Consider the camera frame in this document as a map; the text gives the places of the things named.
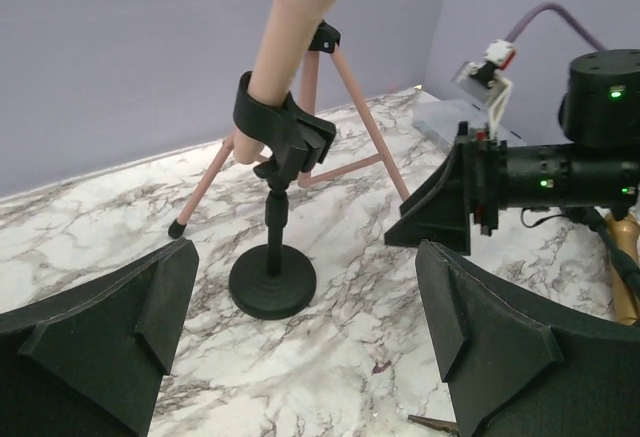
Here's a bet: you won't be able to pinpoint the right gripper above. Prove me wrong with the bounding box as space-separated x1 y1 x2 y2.
384 122 507 255

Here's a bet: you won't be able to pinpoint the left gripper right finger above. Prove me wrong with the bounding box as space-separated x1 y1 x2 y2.
415 241 639 437

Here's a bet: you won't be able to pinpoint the gold toy microphone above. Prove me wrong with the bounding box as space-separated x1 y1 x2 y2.
602 208 640 327

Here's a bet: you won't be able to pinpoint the pink toy microphone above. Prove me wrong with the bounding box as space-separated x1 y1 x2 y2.
233 0 336 165

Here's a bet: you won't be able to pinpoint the yellow handled pliers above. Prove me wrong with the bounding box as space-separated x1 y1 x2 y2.
407 414 459 436

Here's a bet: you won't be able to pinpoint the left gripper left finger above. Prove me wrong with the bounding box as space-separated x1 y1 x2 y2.
1 238 199 436

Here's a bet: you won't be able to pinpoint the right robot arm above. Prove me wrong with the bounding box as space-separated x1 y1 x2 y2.
384 49 639 255

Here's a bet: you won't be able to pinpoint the black mic stand front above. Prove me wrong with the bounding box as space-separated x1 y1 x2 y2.
584 206 640 308

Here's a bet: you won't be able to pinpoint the clear plastic parts box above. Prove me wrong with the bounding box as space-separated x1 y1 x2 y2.
412 75 525 152

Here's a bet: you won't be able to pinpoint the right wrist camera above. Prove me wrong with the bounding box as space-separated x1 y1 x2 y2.
449 38 518 143

